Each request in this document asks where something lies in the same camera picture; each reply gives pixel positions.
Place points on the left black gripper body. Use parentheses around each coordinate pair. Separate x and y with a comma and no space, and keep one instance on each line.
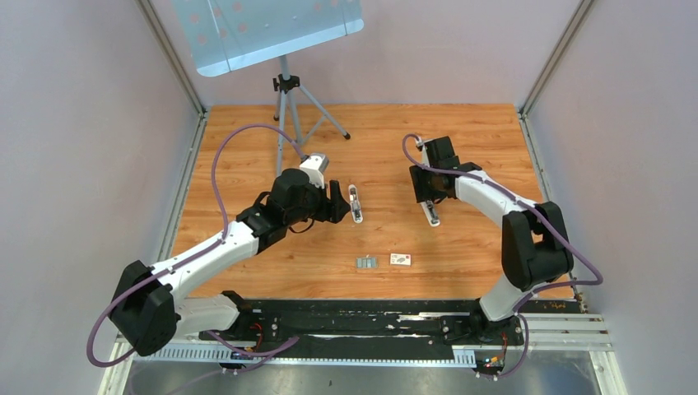
(317,206)

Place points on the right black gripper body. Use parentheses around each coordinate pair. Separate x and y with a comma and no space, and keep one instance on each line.
(425,184)

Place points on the white stapler body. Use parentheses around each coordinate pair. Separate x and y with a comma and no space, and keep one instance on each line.
(432,217)

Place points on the grey staple strips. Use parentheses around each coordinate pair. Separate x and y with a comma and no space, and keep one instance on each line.
(366,263)

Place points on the white staple box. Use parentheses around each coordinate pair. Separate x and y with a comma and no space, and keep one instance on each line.
(398,259)

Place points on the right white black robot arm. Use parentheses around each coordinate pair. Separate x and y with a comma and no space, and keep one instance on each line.
(533,235)

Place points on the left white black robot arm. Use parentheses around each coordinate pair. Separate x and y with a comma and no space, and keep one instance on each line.
(152,304)

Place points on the silver perforated music stand tray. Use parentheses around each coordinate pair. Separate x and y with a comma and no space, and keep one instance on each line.
(227,35)

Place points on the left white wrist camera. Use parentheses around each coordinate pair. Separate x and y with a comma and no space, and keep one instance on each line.
(314,166)

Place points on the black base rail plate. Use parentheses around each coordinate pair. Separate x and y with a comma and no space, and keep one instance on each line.
(368,330)

